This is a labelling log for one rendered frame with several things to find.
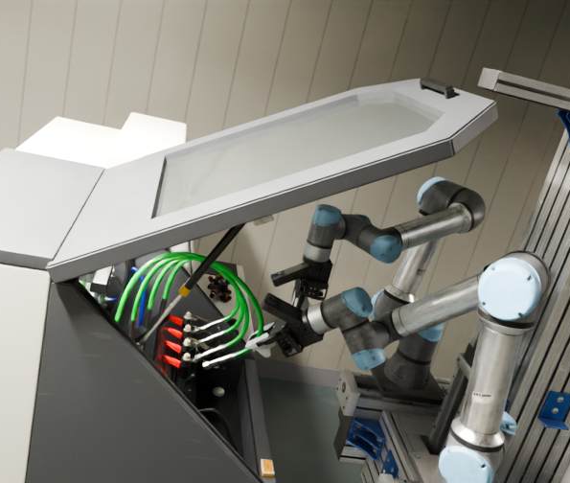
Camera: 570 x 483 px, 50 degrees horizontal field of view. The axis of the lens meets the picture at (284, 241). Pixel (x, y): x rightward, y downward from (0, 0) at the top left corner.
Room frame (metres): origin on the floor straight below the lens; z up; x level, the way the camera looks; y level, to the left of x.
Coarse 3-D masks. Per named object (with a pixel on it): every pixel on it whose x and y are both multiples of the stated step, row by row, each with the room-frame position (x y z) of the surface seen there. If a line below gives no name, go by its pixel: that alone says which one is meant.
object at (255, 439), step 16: (256, 368) 1.76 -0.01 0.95; (240, 384) 1.75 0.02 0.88; (256, 384) 1.66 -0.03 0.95; (240, 400) 1.69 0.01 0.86; (256, 400) 1.58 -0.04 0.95; (240, 416) 1.64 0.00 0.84; (256, 416) 1.50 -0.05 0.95; (256, 432) 1.43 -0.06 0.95; (256, 448) 1.36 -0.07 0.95; (256, 464) 1.31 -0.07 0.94; (272, 480) 1.26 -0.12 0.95
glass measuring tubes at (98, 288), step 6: (102, 270) 1.47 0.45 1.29; (108, 270) 1.48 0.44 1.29; (96, 276) 1.43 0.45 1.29; (102, 276) 1.44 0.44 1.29; (108, 276) 1.45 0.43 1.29; (96, 282) 1.40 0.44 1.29; (102, 282) 1.41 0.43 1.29; (108, 282) 1.46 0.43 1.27; (90, 288) 1.40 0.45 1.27; (96, 288) 1.40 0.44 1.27; (102, 288) 1.40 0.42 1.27; (96, 294) 1.41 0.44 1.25; (102, 294) 1.42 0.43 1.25; (102, 300) 1.42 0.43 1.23
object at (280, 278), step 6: (300, 264) 1.63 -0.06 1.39; (306, 264) 1.62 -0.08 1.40; (282, 270) 1.63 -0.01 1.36; (288, 270) 1.62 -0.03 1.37; (294, 270) 1.60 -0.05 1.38; (300, 270) 1.60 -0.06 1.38; (306, 270) 1.60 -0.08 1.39; (276, 276) 1.59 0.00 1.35; (282, 276) 1.59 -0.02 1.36; (288, 276) 1.59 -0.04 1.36; (294, 276) 1.60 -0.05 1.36; (300, 276) 1.60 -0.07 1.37; (276, 282) 1.58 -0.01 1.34; (282, 282) 1.59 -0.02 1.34; (288, 282) 1.59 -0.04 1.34
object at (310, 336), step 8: (304, 312) 1.39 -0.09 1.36; (280, 320) 1.44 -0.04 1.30; (304, 320) 1.37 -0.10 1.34; (272, 328) 1.42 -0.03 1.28; (280, 328) 1.39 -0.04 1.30; (288, 328) 1.39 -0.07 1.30; (296, 328) 1.39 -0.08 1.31; (304, 328) 1.39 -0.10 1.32; (280, 336) 1.39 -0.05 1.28; (288, 336) 1.38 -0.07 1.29; (296, 336) 1.40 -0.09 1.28; (304, 336) 1.40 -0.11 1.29; (312, 336) 1.39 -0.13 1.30; (320, 336) 1.39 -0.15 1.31; (280, 344) 1.40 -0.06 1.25; (288, 344) 1.40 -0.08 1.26; (296, 344) 1.38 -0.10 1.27; (304, 344) 1.40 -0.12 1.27; (288, 352) 1.40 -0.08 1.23
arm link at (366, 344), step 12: (360, 324) 1.33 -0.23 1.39; (372, 324) 1.39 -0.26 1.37; (348, 336) 1.32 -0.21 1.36; (360, 336) 1.32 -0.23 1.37; (372, 336) 1.33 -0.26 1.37; (384, 336) 1.37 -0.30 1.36; (360, 348) 1.31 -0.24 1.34; (372, 348) 1.31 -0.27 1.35; (360, 360) 1.30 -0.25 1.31; (372, 360) 1.30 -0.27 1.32; (384, 360) 1.32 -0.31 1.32
